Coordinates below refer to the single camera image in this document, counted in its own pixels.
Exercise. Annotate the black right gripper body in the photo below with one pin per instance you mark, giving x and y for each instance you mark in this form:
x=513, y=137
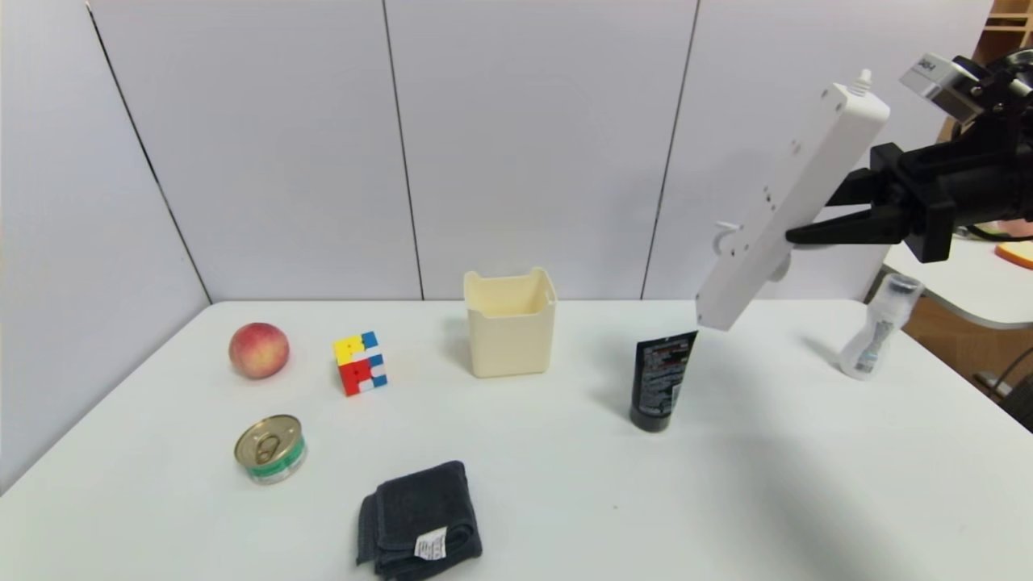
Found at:
x=917, y=202

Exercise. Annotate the tin can green label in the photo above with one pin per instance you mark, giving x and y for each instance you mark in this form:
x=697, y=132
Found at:
x=269, y=448

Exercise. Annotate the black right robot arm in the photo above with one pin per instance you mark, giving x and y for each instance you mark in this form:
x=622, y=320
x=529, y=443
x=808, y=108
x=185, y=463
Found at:
x=1009, y=177

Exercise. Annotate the black table base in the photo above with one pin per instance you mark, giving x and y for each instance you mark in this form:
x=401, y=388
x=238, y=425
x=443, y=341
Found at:
x=1018, y=403

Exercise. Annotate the white round table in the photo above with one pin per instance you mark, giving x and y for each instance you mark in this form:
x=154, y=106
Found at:
x=952, y=282

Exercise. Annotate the clear plastic bottle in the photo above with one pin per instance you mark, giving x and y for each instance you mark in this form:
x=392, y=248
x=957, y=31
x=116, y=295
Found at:
x=871, y=339

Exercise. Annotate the dark grey folded towel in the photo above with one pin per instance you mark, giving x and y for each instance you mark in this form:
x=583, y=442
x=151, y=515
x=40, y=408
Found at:
x=418, y=508

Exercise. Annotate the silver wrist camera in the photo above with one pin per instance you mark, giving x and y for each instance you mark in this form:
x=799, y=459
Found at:
x=936, y=85

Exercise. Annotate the black cosmetic tube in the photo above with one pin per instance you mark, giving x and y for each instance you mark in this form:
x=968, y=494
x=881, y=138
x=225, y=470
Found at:
x=658, y=379

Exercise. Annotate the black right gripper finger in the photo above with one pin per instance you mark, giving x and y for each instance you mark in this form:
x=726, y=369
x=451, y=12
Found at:
x=865, y=189
x=855, y=226

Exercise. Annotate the pink bowl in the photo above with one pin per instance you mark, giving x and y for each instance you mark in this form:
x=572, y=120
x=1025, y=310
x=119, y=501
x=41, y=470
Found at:
x=1021, y=230

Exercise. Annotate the bread slice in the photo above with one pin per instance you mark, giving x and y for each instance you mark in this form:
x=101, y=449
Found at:
x=1018, y=255

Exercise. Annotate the cream white plastic box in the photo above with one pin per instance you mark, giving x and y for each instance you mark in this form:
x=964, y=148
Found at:
x=510, y=343

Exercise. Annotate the multicolour puzzle cube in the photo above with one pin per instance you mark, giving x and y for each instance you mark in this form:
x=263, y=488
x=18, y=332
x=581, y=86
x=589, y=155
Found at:
x=359, y=367

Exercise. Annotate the red yellow peach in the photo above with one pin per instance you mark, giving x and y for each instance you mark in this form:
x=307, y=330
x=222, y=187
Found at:
x=259, y=350

